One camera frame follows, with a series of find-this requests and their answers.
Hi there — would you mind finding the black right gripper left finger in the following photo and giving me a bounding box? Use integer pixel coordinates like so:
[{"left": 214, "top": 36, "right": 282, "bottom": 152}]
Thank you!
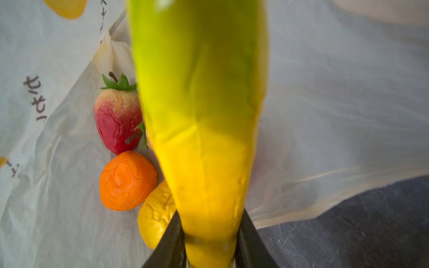
[{"left": 142, "top": 212, "right": 187, "bottom": 268}]

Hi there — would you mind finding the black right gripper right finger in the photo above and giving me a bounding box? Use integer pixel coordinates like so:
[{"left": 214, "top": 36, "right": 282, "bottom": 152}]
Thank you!
[{"left": 235, "top": 210, "right": 279, "bottom": 268}]

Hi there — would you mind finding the orange fruit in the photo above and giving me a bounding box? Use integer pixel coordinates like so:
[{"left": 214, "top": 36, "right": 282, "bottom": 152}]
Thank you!
[{"left": 99, "top": 151, "right": 158, "bottom": 211}]

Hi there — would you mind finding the banana print plastic bag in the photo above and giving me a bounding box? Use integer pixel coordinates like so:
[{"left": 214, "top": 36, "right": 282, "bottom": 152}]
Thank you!
[{"left": 1, "top": 1, "right": 429, "bottom": 268}]

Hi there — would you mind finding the yellow green mango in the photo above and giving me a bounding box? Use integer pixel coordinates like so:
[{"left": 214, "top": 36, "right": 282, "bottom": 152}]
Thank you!
[{"left": 127, "top": 1, "right": 268, "bottom": 268}]

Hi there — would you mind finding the yellow round lemon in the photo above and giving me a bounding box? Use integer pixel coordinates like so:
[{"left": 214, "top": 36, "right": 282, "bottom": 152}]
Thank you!
[{"left": 137, "top": 180, "right": 177, "bottom": 250}]

